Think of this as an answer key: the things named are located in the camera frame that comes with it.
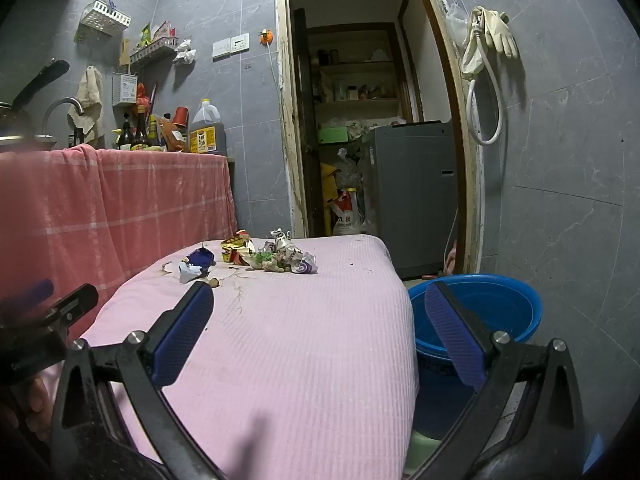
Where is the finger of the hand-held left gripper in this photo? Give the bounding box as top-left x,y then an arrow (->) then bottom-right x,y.
0,279 -> 55,316
47,284 -> 99,331

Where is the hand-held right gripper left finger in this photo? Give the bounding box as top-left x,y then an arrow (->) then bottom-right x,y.
50,281 -> 223,480

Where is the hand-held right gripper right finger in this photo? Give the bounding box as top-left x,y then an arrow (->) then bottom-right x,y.
410,280 -> 586,480

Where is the blue plastic basin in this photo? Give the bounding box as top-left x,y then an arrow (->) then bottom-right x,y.
407,273 -> 543,441

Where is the blue white wrapper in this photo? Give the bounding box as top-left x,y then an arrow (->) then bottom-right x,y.
178,246 -> 217,285

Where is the yellow red wrapper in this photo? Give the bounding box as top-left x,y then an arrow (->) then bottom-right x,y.
220,230 -> 257,265

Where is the grey beige wrapper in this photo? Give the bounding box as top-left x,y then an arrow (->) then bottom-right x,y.
265,249 -> 296,273

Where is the purple white wrapper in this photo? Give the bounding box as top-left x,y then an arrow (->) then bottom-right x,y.
291,252 -> 319,275

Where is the person's left hand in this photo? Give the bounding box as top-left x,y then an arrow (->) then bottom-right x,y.
22,377 -> 55,433

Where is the red checked cloth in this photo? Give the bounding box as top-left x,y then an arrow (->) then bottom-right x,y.
0,144 -> 238,341

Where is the pink ribbed cloth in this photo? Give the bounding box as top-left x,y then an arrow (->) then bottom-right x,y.
80,234 -> 420,480

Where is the pale green plastic container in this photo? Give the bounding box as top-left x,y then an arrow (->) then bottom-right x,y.
404,430 -> 446,476

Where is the grey washing machine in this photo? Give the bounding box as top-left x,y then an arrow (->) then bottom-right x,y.
365,121 -> 458,281

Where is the white red sack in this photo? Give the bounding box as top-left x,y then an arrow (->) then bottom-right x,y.
332,187 -> 366,236

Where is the dark sauce bottle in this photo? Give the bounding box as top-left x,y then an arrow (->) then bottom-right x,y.
117,112 -> 134,151
132,105 -> 151,149

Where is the metal faucet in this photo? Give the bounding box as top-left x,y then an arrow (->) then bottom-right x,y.
42,98 -> 85,148

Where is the clear plastic bags pile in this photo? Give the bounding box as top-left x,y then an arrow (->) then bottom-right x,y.
336,147 -> 366,191

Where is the large cooking oil jug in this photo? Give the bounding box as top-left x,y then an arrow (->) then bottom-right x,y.
189,99 -> 227,157

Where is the yellow bag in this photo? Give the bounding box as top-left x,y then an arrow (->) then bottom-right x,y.
320,162 -> 341,236

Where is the beige hanging towel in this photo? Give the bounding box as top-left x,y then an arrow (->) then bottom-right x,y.
67,66 -> 104,143

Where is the metal utensil holder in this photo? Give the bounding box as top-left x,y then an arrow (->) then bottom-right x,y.
112,72 -> 138,107

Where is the dark wooden door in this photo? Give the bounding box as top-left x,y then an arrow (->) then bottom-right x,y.
292,7 -> 326,238

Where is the wooden shelf unit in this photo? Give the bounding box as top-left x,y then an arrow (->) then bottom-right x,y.
307,22 -> 413,127

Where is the white crumpled hanging bag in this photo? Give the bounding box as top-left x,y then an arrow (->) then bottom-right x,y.
173,38 -> 196,65

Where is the cream rubber glove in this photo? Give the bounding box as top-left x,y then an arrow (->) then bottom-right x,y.
461,35 -> 489,79
481,6 -> 519,59

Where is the white plastic basket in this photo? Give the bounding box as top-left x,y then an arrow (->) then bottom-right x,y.
80,1 -> 132,37

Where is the clear plastic bag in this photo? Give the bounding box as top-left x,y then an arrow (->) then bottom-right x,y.
445,2 -> 472,37

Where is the thin white drain hose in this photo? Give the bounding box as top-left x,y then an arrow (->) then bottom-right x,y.
442,207 -> 459,261

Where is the white flexible hose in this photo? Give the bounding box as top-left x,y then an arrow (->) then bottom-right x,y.
466,10 -> 504,147

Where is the wooden door frame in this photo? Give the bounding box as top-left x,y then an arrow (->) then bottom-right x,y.
274,0 -> 485,281

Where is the metal wall shelf rack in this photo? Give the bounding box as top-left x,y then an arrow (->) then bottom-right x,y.
130,37 -> 179,65

